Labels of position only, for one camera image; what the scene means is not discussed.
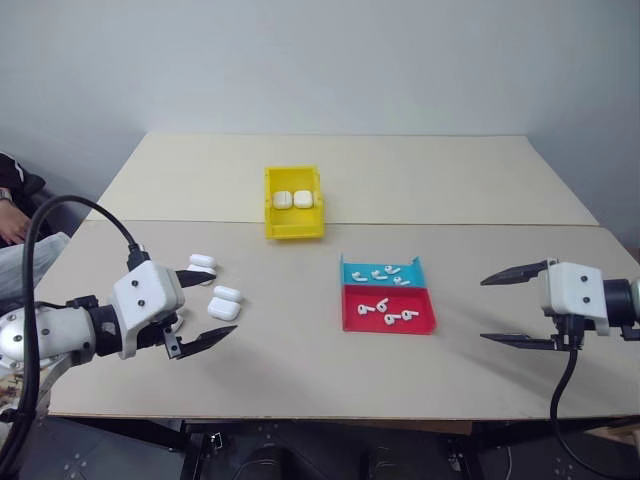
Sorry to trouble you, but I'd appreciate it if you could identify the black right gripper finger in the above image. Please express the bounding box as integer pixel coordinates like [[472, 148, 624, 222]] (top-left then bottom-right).
[[479, 331, 557, 351], [479, 259, 550, 287]]

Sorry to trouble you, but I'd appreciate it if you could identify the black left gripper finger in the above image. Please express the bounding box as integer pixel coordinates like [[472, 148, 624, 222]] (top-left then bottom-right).
[[174, 268, 218, 289], [169, 325, 239, 361]]

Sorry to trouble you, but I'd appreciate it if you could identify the blue plastic tray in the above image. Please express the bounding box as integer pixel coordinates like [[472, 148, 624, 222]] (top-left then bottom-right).
[[339, 253, 428, 289]]

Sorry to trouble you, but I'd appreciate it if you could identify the yellow plastic bin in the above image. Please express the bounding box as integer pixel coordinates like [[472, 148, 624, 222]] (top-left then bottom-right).
[[263, 164, 327, 243]]

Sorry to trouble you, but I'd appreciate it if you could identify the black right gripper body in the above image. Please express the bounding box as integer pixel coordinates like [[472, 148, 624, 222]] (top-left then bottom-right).
[[549, 313, 597, 352]]

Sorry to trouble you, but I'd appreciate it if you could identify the bystander grey trouser leg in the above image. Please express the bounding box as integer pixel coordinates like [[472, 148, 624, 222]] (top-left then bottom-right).
[[0, 231, 72, 307]]

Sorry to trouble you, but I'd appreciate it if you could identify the bystander bare hand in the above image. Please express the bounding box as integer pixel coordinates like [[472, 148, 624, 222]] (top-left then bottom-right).
[[0, 201, 33, 248]]

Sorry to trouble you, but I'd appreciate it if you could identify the black metal table frame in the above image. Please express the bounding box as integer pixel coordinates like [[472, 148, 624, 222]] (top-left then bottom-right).
[[29, 417, 640, 480]]

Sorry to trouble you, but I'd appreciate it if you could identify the bystander black jacket sleeve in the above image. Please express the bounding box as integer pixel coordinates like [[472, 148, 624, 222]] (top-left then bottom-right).
[[0, 151, 47, 202]]

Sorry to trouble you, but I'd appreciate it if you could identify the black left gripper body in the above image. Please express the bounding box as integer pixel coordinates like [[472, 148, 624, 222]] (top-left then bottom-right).
[[133, 312, 184, 361]]

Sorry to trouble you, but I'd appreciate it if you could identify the red plastic tray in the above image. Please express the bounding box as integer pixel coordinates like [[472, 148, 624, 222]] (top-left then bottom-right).
[[341, 284, 440, 336]]

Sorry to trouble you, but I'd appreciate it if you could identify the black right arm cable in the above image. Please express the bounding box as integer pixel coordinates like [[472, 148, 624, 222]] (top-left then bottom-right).
[[548, 324, 640, 480]]

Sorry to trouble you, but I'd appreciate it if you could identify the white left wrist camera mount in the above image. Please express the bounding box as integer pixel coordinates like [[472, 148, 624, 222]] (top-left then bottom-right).
[[108, 260, 186, 360]]

